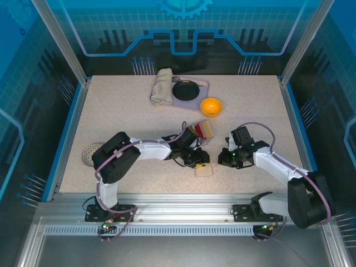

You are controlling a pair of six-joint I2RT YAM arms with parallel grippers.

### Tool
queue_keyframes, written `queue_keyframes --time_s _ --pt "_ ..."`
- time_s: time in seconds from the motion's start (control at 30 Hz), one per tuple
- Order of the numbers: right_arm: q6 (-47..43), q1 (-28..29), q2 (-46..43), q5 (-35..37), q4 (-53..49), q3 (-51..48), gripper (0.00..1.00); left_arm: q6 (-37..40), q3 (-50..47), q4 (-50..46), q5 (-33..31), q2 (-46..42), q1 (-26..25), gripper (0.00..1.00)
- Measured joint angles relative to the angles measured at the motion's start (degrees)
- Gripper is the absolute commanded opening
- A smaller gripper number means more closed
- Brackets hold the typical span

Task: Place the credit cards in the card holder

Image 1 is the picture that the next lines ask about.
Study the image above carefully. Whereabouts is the clear acrylic card stand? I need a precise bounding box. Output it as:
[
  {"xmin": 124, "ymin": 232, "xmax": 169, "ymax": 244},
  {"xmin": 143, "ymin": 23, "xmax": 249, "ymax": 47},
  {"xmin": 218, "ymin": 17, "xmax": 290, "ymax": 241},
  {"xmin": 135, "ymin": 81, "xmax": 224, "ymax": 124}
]
[{"xmin": 185, "ymin": 119, "xmax": 215, "ymax": 149}]

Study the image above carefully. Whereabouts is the red credit card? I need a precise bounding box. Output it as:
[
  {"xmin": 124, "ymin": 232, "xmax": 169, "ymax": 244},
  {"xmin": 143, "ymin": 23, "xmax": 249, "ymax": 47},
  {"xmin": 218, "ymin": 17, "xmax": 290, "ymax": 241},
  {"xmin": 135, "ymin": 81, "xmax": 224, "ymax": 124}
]
[{"xmin": 194, "ymin": 123, "xmax": 206, "ymax": 139}]

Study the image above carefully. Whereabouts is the gold credit card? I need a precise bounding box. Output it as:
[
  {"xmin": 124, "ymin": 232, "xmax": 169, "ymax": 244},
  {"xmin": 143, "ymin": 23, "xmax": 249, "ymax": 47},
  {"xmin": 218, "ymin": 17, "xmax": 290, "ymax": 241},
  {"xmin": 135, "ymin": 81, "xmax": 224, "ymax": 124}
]
[{"xmin": 200, "ymin": 120, "xmax": 214, "ymax": 139}]

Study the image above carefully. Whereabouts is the orange bowl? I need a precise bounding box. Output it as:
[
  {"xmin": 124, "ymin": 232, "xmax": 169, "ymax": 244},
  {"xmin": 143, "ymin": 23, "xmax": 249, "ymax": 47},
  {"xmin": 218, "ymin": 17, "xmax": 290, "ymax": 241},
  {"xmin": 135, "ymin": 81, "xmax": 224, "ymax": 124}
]
[{"xmin": 200, "ymin": 97, "xmax": 223, "ymax": 118}]

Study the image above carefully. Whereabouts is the purple rectangular mat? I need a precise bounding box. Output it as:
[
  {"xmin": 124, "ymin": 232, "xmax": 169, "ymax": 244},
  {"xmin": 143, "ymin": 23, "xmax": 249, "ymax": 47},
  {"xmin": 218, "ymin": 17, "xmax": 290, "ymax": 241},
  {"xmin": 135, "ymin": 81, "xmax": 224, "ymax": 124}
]
[{"xmin": 150, "ymin": 75, "xmax": 211, "ymax": 111}]

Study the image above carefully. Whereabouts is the black round pan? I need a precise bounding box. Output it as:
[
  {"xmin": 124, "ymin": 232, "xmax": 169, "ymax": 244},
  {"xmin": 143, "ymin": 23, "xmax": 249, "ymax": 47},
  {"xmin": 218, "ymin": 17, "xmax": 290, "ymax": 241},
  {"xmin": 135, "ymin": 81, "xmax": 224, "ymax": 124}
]
[{"xmin": 171, "ymin": 80, "xmax": 201, "ymax": 102}]

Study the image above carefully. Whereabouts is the beige folded cloth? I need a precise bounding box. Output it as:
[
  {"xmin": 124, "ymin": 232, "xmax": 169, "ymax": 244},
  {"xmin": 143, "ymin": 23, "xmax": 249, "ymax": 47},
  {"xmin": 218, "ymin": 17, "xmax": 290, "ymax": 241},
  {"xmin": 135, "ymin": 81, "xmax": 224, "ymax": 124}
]
[{"xmin": 150, "ymin": 68, "xmax": 174, "ymax": 106}]

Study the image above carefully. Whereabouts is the lit power connector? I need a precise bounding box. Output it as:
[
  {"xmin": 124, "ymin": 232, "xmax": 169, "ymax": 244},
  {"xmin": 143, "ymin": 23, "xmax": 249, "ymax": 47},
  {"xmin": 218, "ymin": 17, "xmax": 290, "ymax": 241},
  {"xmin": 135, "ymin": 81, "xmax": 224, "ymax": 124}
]
[
  {"xmin": 260, "ymin": 222, "xmax": 280, "ymax": 232},
  {"xmin": 100, "ymin": 219, "xmax": 117, "ymax": 234}
]

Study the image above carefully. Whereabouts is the white textured ball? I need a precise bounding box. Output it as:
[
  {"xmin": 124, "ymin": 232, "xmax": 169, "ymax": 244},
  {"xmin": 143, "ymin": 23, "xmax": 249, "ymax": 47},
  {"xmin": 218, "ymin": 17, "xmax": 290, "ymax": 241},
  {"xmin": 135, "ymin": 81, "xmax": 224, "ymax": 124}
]
[{"xmin": 81, "ymin": 142, "xmax": 102, "ymax": 167}]

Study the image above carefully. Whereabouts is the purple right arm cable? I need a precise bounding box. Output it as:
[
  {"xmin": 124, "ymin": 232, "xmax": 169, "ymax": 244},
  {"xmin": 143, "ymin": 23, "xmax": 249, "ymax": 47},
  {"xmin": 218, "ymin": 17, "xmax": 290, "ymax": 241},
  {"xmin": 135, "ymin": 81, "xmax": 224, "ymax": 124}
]
[{"xmin": 244, "ymin": 122, "xmax": 334, "ymax": 241}]

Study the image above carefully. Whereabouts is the aluminium frame rail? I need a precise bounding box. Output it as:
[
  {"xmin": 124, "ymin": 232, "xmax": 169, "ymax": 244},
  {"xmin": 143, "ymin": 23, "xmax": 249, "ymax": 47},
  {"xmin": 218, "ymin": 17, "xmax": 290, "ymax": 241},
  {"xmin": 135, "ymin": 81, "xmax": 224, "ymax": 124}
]
[{"xmin": 36, "ymin": 193, "xmax": 334, "ymax": 223}]

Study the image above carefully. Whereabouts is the aluminium side rail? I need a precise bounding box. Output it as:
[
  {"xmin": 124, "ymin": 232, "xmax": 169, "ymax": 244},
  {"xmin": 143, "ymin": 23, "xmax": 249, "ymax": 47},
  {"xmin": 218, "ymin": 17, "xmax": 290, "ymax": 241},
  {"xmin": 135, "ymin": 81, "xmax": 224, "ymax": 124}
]
[
  {"xmin": 46, "ymin": 79, "xmax": 92, "ymax": 203},
  {"xmin": 278, "ymin": 76, "xmax": 320, "ymax": 202}
]

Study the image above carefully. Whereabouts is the slotted grey cable duct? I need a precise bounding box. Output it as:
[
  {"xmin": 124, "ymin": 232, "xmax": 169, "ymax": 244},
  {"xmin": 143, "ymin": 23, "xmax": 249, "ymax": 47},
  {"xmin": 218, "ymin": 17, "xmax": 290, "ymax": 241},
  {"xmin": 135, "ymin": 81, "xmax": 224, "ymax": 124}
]
[{"xmin": 43, "ymin": 225, "xmax": 256, "ymax": 237}]

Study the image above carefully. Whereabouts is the aluminium frame post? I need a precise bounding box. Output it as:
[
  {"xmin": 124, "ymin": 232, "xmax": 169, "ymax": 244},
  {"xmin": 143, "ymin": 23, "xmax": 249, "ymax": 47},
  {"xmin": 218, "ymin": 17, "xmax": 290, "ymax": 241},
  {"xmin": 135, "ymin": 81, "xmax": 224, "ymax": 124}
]
[
  {"xmin": 29, "ymin": 0, "xmax": 92, "ymax": 86},
  {"xmin": 279, "ymin": 0, "xmax": 332, "ymax": 86}
]

